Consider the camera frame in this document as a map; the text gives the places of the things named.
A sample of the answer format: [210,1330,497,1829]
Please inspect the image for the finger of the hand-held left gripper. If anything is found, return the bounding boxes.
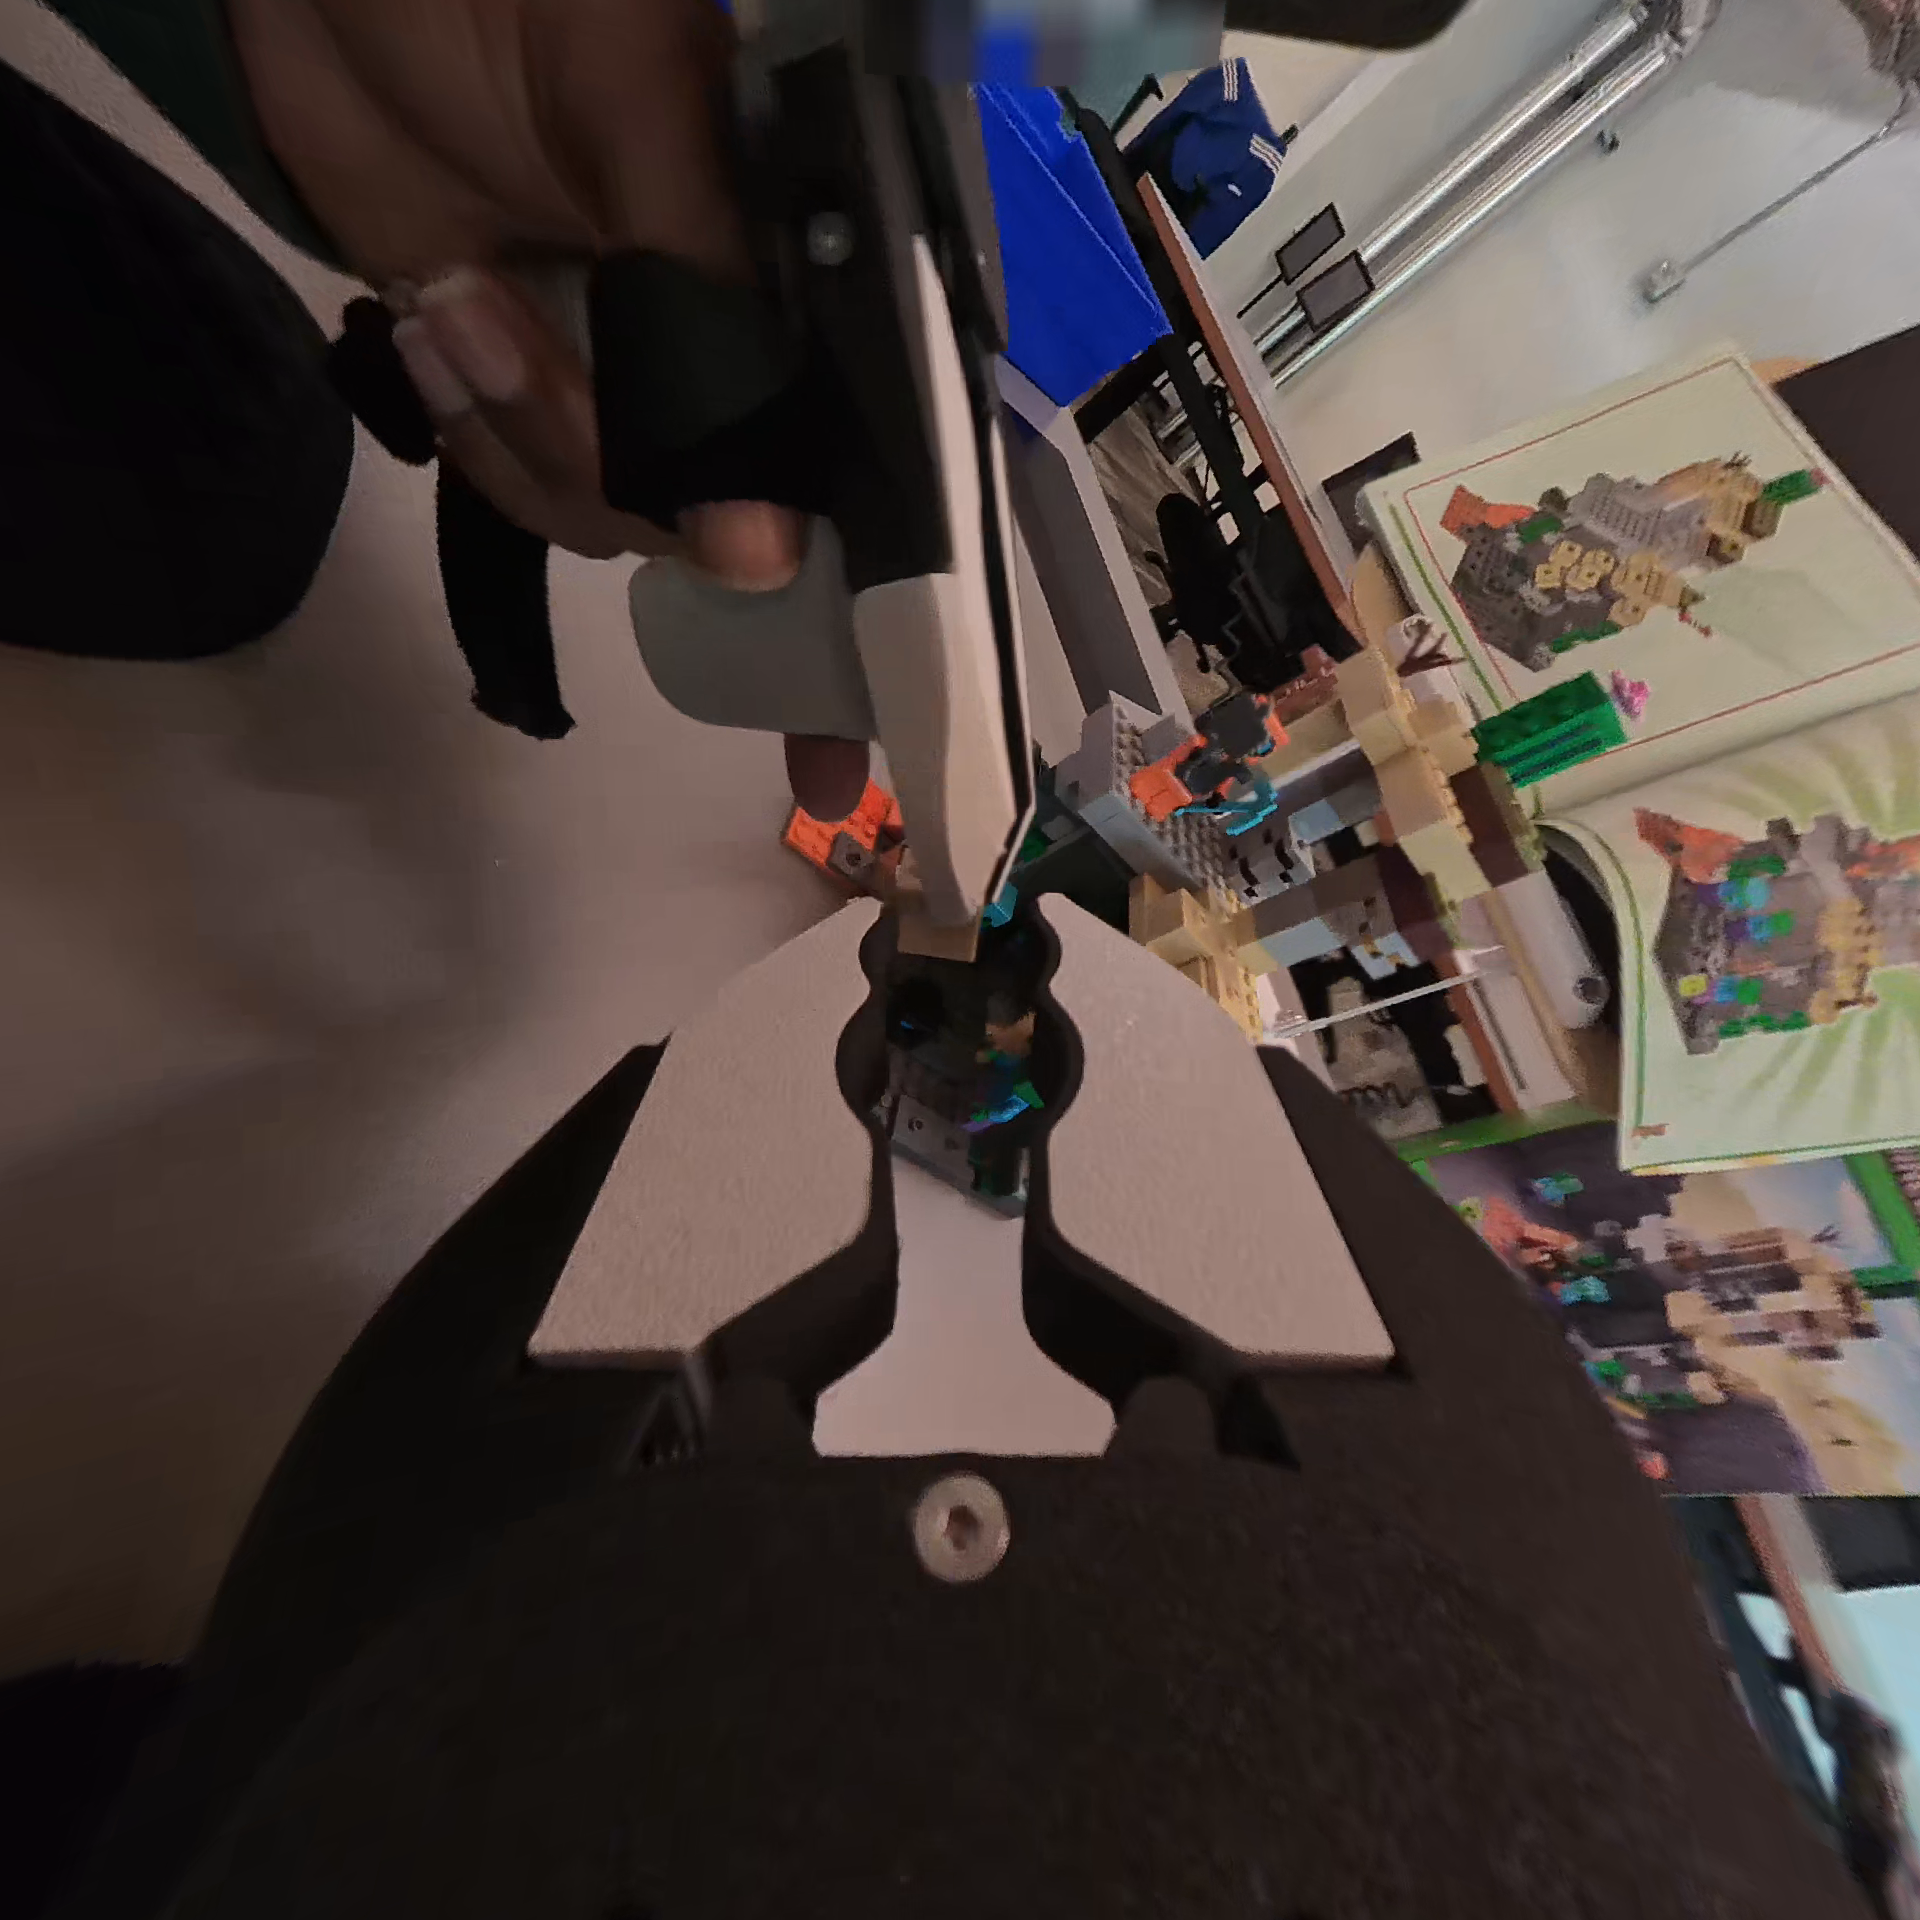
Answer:
[849,224,1040,963]

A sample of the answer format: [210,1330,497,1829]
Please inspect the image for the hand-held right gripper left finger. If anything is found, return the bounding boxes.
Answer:
[528,897,904,1368]

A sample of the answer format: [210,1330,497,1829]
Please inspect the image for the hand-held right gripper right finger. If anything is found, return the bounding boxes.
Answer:
[1019,892,1398,1374]

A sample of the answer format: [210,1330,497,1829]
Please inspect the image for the green-headed toy zombie figure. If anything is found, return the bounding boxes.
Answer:
[961,1009,1053,1187]

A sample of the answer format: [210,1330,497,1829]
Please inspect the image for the toy brick building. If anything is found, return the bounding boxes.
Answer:
[787,645,1645,1220]

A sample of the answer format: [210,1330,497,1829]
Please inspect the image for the wooden desk with black legs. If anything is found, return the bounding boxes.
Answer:
[1073,172,1361,707]

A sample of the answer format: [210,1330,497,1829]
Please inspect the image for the person's left hand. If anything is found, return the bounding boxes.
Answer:
[225,0,880,819]

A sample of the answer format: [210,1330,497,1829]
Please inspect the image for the orange toy minifigure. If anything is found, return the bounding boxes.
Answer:
[1133,697,1288,827]

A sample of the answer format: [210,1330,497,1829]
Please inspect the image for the blue plastic bin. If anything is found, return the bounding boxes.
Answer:
[976,83,1176,409]

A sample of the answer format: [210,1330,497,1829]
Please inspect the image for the black office chair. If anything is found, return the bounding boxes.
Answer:
[1152,491,1256,684]

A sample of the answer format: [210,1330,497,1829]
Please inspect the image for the blue jacket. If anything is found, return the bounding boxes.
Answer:
[1126,60,1303,251]

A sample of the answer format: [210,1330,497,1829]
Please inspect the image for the green toy box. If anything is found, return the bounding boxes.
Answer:
[1395,1118,1920,1501]

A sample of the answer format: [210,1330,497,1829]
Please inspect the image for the instruction booklet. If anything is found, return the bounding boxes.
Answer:
[1358,346,1920,1174]

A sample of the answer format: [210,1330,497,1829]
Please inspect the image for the metal pipes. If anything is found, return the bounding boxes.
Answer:
[1257,0,1719,385]

